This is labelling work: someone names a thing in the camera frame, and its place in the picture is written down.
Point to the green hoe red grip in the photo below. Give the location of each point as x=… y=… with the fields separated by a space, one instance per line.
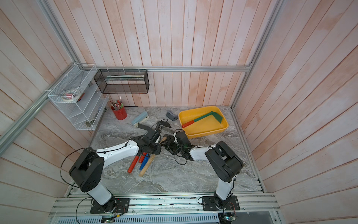
x=218 y=117

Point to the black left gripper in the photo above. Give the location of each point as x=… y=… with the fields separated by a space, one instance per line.
x=158 y=151

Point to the white wire mesh shelf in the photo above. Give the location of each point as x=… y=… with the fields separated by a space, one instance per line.
x=79 y=98

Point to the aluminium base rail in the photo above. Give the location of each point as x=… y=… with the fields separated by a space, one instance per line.
x=140 y=204

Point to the speckled hoe red grip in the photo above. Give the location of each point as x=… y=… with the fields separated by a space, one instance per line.
x=137 y=157
x=163 y=123

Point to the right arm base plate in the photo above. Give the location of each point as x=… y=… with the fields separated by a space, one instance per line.
x=214 y=203

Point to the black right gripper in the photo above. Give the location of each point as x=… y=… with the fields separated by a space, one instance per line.
x=169 y=143

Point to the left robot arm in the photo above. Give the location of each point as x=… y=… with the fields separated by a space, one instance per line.
x=87 y=169

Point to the wooden handle hoe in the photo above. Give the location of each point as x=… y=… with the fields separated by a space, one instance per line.
x=145 y=168

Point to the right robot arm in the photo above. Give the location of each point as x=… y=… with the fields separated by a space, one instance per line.
x=224 y=161

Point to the black wire mesh basket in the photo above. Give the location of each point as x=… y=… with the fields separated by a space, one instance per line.
x=128 y=81

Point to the speckled hoe inner red grip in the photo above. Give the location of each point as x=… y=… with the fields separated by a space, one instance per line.
x=163 y=123

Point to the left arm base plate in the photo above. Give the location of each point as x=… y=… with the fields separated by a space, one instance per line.
x=114 y=205

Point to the yellow plastic storage box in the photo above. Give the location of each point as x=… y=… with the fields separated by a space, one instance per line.
x=204 y=127

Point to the tape roll on shelf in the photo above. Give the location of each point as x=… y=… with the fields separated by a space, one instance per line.
x=70 y=95

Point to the red metal pencil cup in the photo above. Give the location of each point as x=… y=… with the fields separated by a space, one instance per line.
x=120 y=114

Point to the speckled hoe outer red grip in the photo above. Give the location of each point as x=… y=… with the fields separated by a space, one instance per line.
x=137 y=157

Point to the light blue stapler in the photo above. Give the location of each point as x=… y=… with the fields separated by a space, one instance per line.
x=141 y=118

